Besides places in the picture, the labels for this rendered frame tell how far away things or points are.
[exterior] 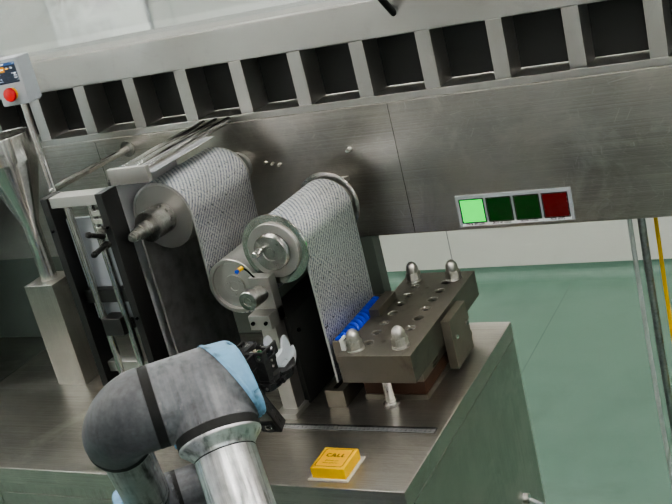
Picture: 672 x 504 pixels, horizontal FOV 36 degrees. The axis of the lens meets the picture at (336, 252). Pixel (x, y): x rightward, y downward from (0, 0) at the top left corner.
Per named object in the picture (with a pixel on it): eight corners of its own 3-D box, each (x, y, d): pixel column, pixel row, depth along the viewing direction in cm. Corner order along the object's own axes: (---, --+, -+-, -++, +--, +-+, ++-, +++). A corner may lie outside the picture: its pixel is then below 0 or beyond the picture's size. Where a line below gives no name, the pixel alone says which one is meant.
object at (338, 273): (326, 343, 213) (305, 260, 207) (371, 294, 232) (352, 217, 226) (328, 343, 213) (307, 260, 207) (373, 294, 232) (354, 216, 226)
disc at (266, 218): (263, 291, 214) (229, 227, 211) (264, 290, 214) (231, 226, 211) (320, 271, 206) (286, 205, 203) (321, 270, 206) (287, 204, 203)
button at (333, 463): (312, 478, 192) (309, 467, 191) (328, 457, 198) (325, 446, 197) (346, 480, 189) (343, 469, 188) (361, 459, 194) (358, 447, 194)
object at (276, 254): (285, 275, 207) (252, 264, 210) (289, 271, 209) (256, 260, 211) (288, 241, 204) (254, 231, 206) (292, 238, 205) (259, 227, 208)
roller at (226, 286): (217, 313, 221) (202, 261, 217) (273, 264, 242) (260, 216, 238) (265, 311, 215) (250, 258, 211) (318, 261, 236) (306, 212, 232)
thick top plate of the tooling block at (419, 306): (343, 382, 210) (336, 356, 208) (413, 296, 242) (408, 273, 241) (416, 383, 202) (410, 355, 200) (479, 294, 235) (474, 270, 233)
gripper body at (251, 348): (278, 338, 189) (246, 370, 179) (290, 380, 192) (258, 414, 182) (242, 338, 193) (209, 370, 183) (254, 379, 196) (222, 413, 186)
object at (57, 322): (44, 389, 260) (-34, 173, 241) (79, 362, 271) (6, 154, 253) (88, 390, 253) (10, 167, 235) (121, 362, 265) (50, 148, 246)
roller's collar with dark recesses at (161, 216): (139, 243, 216) (130, 214, 214) (155, 232, 221) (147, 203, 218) (164, 241, 213) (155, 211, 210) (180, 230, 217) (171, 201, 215)
